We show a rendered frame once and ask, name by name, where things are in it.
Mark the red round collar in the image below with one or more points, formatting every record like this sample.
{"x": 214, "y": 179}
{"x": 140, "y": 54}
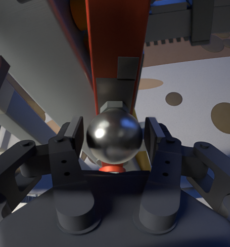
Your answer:
{"x": 111, "y": 168}

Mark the steel ball knob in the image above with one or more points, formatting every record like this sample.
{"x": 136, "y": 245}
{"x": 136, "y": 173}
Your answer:
{"x": 114, "y": 137}

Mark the red yoke bar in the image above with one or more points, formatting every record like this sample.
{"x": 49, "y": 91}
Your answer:
{"x": 116, "y": 29}

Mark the grey toothed rail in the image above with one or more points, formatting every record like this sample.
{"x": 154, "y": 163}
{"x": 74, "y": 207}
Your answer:
{"x": 168, "y": 25}

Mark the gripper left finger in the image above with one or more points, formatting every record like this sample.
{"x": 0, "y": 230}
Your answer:
{"x": 62, "y": 154}

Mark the grey headlock frame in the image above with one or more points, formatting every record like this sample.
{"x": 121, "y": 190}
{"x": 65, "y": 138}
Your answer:
{"x": 39, "y": 48}

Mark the dark grey clamp bracket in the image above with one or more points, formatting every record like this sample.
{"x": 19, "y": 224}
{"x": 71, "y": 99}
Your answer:
{"x": 201, "y": 21}

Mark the orange round disc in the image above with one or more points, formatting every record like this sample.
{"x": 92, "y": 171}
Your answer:
{"x": 78, "y": 13}

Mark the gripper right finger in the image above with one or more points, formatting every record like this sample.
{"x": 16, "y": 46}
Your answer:
{"x": 165, "y": 154}

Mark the dark grey stepped plate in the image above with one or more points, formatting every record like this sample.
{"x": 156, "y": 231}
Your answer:
{"x": 114, "y": 90}

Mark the grey square beam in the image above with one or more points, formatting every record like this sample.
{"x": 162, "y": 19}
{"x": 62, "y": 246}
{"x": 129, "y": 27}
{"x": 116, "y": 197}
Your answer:
{"x": 16, "y": 110}

